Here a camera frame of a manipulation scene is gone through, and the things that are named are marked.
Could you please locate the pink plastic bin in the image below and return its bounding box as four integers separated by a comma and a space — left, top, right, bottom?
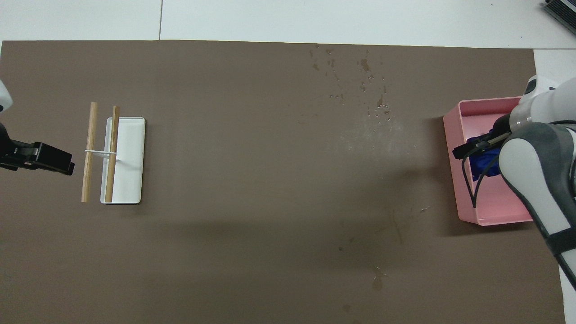
443, 96, 534, 226

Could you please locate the short wooden rack rod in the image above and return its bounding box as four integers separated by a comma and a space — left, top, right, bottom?
104, 106, 121, 203

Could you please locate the long wooden rack rod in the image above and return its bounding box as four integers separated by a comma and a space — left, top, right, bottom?
81, 102, 99, 203

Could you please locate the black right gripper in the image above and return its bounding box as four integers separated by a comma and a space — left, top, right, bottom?
452, 113, 518, 159

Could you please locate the grey ribbed device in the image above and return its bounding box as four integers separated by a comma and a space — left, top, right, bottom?
542, 0, 576, 23

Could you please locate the blue cloth towel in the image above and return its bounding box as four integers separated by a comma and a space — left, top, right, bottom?
466, 133, 504, 182

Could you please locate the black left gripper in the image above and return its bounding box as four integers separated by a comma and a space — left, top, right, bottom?
0, 121, 75, 176

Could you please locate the brown table mat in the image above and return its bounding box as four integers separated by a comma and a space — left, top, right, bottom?
0, 40, 567, 324

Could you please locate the spilled water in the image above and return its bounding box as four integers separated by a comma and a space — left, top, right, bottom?
308, 44, 392, 129

